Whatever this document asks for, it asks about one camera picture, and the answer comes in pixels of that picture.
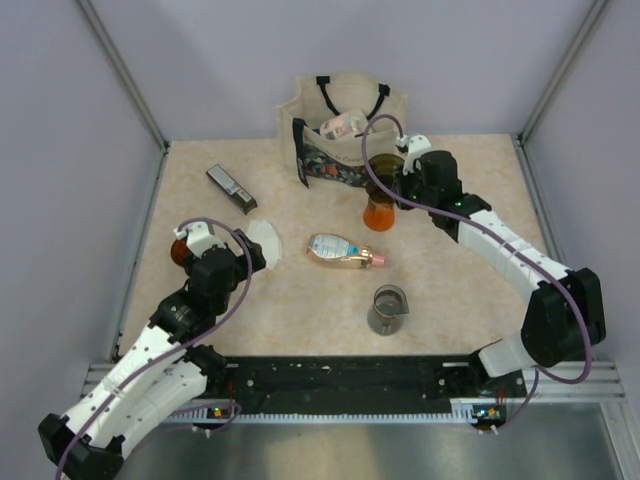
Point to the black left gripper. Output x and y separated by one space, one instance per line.
243 267

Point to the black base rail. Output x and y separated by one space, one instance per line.
353 385

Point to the dark green glass dripper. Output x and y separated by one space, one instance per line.
386 167

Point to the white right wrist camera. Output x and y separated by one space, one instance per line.
412 147

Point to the black rectangular box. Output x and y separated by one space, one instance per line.
233 190

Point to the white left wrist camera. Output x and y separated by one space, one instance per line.
199 237

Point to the dark glass beaker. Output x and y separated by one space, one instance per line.
388 310

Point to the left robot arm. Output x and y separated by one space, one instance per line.
164 368

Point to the pink pouch in bag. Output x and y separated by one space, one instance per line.
345 126

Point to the beige canvas tote bag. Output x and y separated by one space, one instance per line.
305 154

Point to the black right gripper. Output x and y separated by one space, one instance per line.
404 180

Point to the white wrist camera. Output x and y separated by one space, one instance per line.
412 147
199 237

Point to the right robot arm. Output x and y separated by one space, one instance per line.
565 313

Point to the pink liquid soap bottle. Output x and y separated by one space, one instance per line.
336 251

